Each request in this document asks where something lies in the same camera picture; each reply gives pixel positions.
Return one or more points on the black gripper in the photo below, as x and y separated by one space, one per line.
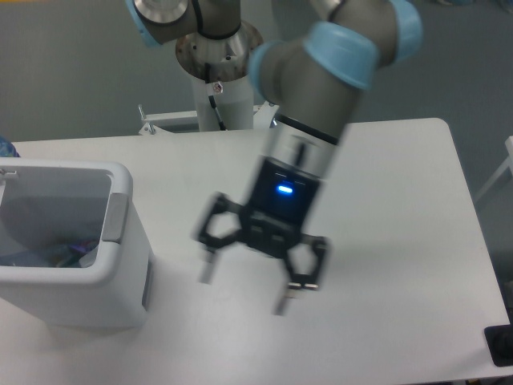
271 222

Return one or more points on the clear plastic water bottle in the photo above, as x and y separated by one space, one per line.
40 258

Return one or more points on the white pedestal base frame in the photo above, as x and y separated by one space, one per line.
187 121

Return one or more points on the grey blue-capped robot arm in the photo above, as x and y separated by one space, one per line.
316 82

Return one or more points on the black clamp at table edge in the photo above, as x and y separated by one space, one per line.
499 341

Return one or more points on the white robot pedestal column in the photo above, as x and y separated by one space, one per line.
218 70

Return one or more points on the blue patterned object at left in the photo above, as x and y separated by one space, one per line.
7 149

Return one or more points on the white frame at right edge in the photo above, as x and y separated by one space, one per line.
498 179

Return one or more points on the trash inside the bin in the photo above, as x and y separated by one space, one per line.
79 255

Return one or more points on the white plastic trash can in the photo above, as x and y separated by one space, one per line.
54 202

